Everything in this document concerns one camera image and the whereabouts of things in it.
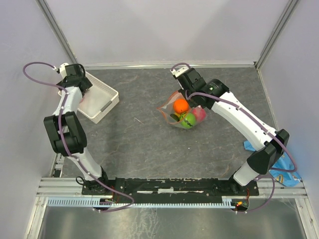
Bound white plastic basket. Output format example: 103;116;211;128
63;73;119;123

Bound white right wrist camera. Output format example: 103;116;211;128
170;66;190;78

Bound clear zip top bag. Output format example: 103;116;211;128
157;91;201;129

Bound light blue cable duct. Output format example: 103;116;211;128
47;197;235;209

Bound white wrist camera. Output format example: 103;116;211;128
53;63;69;78
170;66;190;78

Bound dark green avocado toy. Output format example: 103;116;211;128
170;114;180;121

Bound blue patterned cloth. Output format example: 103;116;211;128
243;140;302;187

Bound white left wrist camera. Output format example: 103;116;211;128
53;63;69;78

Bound green watermelon toy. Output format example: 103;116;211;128
180;113;196;129

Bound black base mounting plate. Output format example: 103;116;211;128
82;177;260;204

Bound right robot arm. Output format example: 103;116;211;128
171;66;290;195

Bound orange toy fruit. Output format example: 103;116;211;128
173;99;189;114

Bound red apple toy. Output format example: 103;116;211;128
191;107;206;123

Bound aluminium frame rail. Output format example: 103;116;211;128
36;178;308;199

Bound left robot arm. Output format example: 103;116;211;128
43;63;110;195

